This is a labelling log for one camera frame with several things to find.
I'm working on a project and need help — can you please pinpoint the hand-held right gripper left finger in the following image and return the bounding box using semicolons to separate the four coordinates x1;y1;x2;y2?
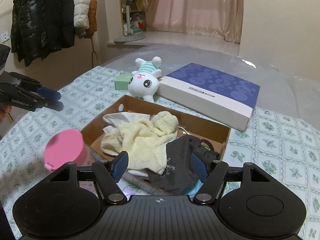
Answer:
47;151;129;205

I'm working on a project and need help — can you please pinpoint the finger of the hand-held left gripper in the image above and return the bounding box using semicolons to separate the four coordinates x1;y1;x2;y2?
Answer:
9;72;62;101
37;100;64;112

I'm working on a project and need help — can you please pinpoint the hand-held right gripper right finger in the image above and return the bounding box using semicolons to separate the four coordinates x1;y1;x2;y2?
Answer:
191;153;273;205

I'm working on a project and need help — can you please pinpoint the black strapped cloth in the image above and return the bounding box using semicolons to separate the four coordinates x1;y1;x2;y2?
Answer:
191;135;220;164

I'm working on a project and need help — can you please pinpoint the dark grey embroidered cloth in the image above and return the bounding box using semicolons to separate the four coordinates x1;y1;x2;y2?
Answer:
147;135;203;195

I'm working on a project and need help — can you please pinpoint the yellow towel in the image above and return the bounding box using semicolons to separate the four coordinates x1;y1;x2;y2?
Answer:
100;111;179;175

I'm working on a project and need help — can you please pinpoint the brown cardboard box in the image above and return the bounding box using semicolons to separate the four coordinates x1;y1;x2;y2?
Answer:
79;94;231;180

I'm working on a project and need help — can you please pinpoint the white tissue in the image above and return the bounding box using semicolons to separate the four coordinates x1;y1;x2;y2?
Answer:
102;112;153;133

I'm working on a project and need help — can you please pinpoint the person's left hand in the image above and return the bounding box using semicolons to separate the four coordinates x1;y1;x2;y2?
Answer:
0;104;12;125

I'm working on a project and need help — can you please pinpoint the pink lidded cup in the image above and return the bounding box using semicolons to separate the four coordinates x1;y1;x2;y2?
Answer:
44;129;100;198

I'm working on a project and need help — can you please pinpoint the wooden coat rack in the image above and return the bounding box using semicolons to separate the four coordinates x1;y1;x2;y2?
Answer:
90;36;101;68

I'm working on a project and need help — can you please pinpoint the black jacket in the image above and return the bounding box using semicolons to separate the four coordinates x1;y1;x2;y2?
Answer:
10;0;75;67

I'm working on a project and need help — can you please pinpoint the small green box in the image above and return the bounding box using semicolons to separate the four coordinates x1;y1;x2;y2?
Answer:
114;72;135;90

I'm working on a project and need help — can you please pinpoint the floral printed tablecloth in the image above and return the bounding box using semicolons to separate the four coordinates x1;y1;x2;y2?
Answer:
0;65;320;233

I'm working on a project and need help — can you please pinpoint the blue and white flat box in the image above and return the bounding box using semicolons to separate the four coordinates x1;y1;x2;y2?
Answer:
157;62;261;132

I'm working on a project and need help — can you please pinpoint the white plush rabbit toy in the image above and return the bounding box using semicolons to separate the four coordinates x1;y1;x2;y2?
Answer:
127;56;162;103

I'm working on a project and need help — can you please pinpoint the brown jacket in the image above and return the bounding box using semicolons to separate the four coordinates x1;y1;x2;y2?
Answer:
81;0;98;39

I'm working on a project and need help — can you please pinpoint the white puffer jacket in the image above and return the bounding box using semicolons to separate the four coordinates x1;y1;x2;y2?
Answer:
65;0;90;29

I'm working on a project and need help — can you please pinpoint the white floor stand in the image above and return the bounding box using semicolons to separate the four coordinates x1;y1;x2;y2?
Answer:
114;0;147;43

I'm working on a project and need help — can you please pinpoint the plastic-wrapped mattress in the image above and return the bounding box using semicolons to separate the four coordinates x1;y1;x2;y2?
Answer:
100;44;320;120

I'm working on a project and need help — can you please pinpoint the pink curtain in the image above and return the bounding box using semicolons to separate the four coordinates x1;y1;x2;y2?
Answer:
144;0;244;44

